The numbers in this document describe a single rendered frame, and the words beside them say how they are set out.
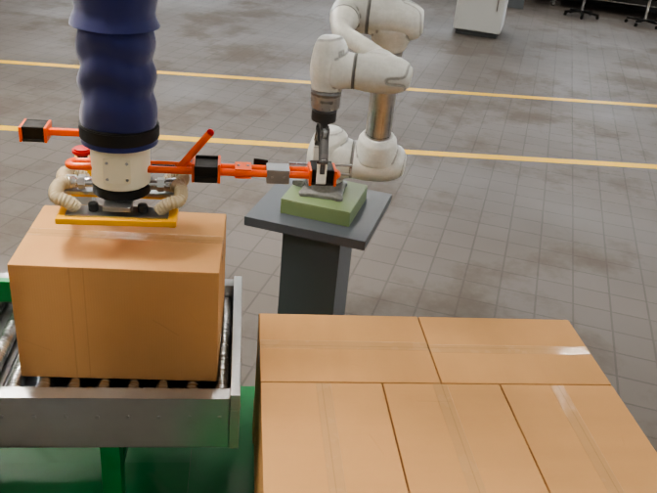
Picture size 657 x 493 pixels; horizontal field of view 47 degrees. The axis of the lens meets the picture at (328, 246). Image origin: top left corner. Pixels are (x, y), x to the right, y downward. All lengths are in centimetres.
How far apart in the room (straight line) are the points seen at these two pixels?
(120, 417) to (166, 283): 43
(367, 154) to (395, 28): 53
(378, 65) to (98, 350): 120
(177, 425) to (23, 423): 45
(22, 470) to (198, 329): 99
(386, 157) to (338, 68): 86
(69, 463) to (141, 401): 75
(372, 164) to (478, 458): 124
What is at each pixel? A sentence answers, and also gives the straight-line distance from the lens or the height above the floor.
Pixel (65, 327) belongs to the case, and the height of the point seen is 74.
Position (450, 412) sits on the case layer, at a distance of 244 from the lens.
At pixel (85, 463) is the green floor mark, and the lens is 300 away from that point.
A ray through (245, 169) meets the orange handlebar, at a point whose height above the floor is 120.
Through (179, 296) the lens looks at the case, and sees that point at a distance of 227.
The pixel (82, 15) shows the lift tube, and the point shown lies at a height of 164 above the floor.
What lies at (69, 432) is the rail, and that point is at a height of 46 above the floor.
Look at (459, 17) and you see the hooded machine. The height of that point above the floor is 22.
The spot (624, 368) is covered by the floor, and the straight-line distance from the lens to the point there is 390.
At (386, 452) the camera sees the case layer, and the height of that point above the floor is 54.
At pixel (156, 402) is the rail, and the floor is 58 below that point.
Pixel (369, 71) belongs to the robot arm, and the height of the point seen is 153.
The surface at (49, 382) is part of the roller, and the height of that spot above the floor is 54.
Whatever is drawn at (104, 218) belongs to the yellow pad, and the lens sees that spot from 224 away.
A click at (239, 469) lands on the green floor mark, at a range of 293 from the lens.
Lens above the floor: 207
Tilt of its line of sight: 28 degrees down
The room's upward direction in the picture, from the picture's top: 6 degrees clockwise
